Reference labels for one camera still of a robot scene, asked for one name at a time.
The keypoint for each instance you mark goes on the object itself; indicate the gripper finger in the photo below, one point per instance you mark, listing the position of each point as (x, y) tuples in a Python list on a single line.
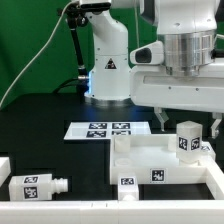
[(215, 126), (161, 116)]

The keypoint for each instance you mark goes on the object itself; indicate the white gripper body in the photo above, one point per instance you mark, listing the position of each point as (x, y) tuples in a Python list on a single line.
[(151, 86)]

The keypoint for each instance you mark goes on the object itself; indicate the white square tabletop part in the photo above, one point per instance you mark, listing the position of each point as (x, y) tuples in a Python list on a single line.
[(151, 159)]

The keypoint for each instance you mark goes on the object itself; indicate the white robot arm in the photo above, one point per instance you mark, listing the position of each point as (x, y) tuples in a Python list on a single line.
[(182, 69)]

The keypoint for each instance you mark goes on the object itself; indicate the white left fence block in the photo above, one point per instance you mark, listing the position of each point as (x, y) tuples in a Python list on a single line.
[(5, 169)]

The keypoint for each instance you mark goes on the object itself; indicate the white right fence wall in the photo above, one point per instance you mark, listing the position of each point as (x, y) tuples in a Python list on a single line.
[(215, 180)]

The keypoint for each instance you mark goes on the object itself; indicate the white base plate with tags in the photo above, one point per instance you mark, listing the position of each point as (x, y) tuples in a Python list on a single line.
[(104, 130)]

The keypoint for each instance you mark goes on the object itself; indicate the black camera on mount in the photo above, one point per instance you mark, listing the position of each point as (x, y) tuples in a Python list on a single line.
[(95, 4)]

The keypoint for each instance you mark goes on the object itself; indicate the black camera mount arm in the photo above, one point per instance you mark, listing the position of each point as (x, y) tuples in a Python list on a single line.
[(75, 17)]

